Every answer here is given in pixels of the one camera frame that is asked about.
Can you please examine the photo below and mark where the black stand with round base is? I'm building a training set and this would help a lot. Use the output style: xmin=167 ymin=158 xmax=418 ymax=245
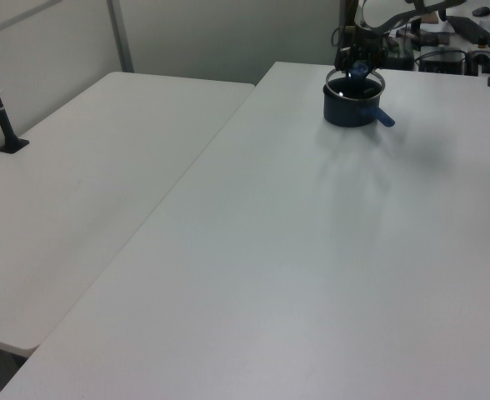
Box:
xmin=397 ymin=16 xmax=423 ymax=43

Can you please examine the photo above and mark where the black camera stand with cable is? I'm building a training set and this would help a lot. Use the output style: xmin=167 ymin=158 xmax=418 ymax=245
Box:
xmin=0 ymin=35 xmax=30 ymax=155

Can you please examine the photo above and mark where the black box device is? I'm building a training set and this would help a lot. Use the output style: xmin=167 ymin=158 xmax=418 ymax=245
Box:
xmin=419 ymin=49 xmax=468 ymax=75

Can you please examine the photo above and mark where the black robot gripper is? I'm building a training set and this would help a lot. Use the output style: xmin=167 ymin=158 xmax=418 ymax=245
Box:
xmin=335 ymin=23 xmax=386 ymax=79

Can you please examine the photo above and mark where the glass lid with blue knob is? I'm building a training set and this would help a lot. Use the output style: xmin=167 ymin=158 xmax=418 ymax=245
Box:
xmin=325 ymin=62 xmax=386 ymax=102

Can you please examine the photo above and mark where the black computer keyboard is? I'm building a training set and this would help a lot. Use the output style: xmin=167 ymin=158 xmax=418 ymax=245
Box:
xmin=447 ymin=15 xmax=490 ymax=45

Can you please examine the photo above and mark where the dark blue saucepan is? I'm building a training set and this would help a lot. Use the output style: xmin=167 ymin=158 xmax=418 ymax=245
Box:
xmin=322 ymin=81 xmax=396 ymax=128

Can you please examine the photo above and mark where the grey partition frame post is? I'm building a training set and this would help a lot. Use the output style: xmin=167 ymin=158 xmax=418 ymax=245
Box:
xmin=106 ymin=0 xmax=135 ymax=73

